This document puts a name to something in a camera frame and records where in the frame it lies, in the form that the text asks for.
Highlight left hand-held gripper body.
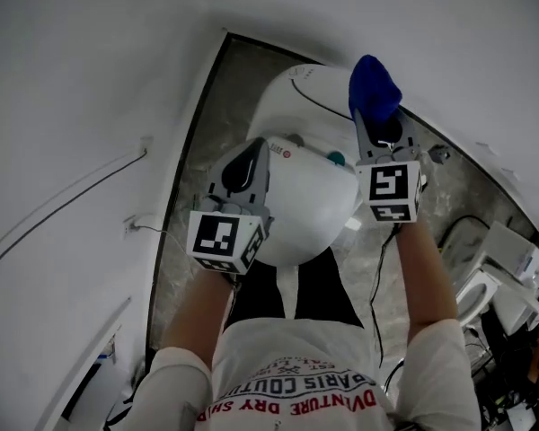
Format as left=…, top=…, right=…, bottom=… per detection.
left=186, top=194, right=275, bottom=276

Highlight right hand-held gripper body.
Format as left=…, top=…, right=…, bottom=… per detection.
left=355, top=149, right=428, bottom=224

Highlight blue microfibre cloth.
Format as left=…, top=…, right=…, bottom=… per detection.
left=348, top=54, right=403, bottom=128

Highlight white smart toilet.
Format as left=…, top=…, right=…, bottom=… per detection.
left=246, top=63, right=410, bottom=268

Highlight person's left forearm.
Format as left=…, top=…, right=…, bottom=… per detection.
left=163, top=262, right=240, bottom=373

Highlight person's right forearm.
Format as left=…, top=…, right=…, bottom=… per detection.
left=393, top=221, right=460, bottom=341

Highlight white tank toilet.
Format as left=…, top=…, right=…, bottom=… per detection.
left=489, top=280, right=539, bottom=339
left=455, top=220, right=539, bottom=330

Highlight black trousers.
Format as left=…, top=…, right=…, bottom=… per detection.
left=224, top=249, right=366, bottom=332

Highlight clear plastic sheet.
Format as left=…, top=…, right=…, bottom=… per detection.
left=439, top=226, right=486, bottom=268

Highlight white printed t-shirt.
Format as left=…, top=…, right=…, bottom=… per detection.
left=129, top=316, right=482, bottom=431

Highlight white power cable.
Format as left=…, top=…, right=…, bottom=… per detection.
left=132, top=223, right=192, bottom=262

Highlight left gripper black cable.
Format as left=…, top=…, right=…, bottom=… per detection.
left=224, top=272, right=246, bottom=327

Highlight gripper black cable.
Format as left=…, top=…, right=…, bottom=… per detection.
left=368, top=221, right=406, bottom=379
left=224, top=272, right=246, bottom=327

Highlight black floor cable loop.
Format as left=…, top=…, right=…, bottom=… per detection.
left=437, top=215, right=493, bottom=253

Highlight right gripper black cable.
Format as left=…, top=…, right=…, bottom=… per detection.
left=368, top=221, right=406, bottom=379

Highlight grey wall cable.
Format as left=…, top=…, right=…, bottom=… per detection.
left=0, top=148, right=148, bottom=280

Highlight black cable tangle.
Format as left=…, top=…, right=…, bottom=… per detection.
left=466, top=325, right=539, bottom=431

